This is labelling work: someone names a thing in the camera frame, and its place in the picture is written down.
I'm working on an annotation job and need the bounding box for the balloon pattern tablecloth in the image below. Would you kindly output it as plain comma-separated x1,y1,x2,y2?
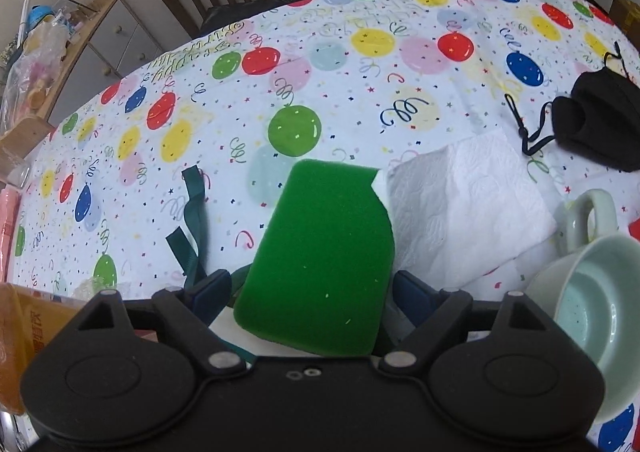
6,0,640,452

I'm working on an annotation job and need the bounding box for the dark green ribbon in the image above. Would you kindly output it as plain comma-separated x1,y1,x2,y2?
166,165,250,327

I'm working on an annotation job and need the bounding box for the black face mask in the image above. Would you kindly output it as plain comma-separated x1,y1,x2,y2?
504,44,640,173

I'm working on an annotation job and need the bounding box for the amber drink plastic bottle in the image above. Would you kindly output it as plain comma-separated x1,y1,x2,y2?
0,283,85,415

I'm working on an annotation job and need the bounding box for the clear plastic bag of items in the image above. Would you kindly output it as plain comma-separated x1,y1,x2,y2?
1,14,70,134

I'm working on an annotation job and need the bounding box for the wooden side cabinet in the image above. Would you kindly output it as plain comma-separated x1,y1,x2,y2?
0,0,166,163

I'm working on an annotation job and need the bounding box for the white paper towel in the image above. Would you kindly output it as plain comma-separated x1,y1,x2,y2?
371,129,556,290

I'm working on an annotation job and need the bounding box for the light green ceramic mug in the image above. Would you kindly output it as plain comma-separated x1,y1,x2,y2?
526,189,639,424

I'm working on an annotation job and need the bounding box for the green scrub sponge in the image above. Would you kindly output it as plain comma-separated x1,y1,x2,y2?
234,160,395,356

